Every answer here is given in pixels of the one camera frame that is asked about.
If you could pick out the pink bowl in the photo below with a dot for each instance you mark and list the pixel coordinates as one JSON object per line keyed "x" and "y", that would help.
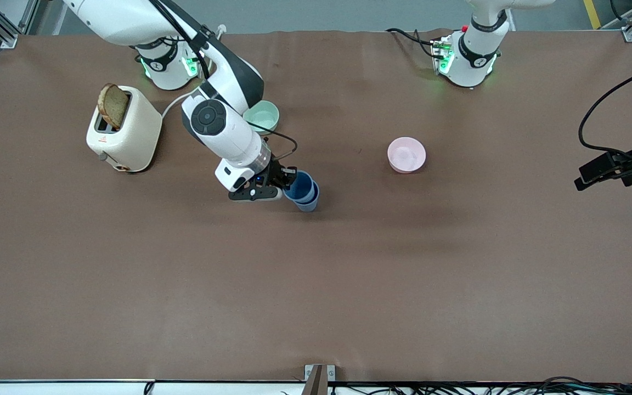
{"x": 406, "y": 155}

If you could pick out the white table edge rail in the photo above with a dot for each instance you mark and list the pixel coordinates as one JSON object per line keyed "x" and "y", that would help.
{"x": 47, "y": 388}

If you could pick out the cream white toaster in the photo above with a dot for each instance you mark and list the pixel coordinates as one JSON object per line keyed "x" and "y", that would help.
{"x": 135, "y": 137}

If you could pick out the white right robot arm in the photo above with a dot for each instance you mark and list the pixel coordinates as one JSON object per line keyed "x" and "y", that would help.
{"x": 228, "y": 137}

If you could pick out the blue plastic cup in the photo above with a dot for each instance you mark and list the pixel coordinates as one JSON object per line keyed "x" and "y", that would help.
{"x": 309, "y": 206}
{"x": 299, "y": 186}

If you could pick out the brown bread slice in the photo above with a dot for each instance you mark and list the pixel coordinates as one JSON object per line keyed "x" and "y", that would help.
{"x": 113, "y": 107}

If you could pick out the brown table cover sheet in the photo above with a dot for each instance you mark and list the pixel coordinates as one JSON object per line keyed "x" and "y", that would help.
{"x": 294, "y": 274}

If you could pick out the mint green bowl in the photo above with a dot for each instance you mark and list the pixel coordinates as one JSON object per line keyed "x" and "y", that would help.
{"x": 266, "y": 118}

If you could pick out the metal table edge bracket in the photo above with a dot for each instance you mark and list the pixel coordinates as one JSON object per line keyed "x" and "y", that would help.
{"x": 316, "y": 378}

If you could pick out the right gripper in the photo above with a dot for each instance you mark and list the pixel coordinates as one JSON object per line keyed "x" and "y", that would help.
{"x": 276, "y": 170}

